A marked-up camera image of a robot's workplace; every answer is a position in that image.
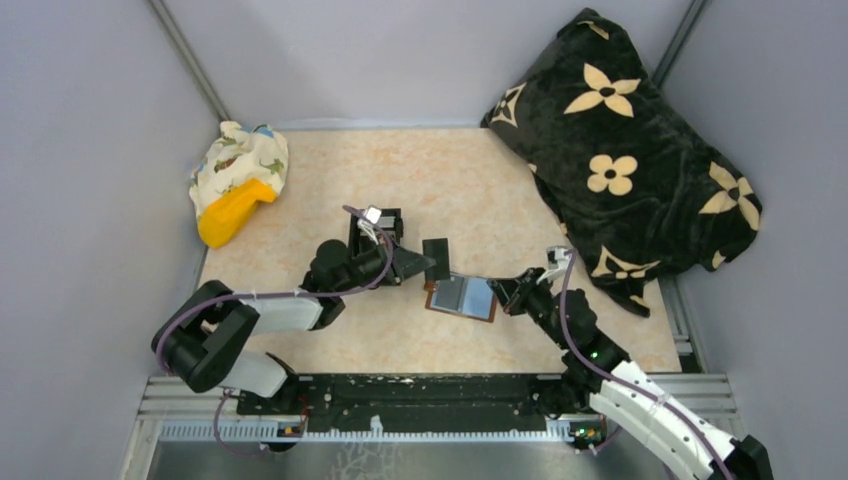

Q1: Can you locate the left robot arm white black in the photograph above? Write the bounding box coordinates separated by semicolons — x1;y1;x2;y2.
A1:
151;240;438;398

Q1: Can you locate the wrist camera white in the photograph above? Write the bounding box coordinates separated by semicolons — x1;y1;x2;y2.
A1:
546;246;573;270
357;205;382;231

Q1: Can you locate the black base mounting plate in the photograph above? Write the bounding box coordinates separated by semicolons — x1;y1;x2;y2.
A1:
235;372;627;439

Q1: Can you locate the grey card in holder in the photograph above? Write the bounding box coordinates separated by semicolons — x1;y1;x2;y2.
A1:
431;276;466;313

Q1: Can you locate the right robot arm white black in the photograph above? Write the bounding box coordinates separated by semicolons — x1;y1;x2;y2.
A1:
487;268;774;479

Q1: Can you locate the black plastic card tray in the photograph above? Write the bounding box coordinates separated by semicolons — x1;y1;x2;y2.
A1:
347;208;404;259

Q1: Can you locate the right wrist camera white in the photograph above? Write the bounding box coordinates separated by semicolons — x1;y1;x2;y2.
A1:
546;246;573;270

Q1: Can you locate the black floral plush blanket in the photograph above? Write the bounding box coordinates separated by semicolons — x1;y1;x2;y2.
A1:
481;8;763;317

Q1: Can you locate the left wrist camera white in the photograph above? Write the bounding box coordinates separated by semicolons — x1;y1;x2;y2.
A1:
357;205;382;231

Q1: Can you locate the aluminium front rail frame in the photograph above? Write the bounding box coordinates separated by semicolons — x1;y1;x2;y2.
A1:
135;374;738;444

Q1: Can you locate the brown leather card holder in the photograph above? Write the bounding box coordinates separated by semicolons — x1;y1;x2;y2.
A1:
425;273;497;323

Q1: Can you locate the dinosaur print yellow cloth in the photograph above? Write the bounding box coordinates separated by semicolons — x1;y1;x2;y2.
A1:
188;121;289;249

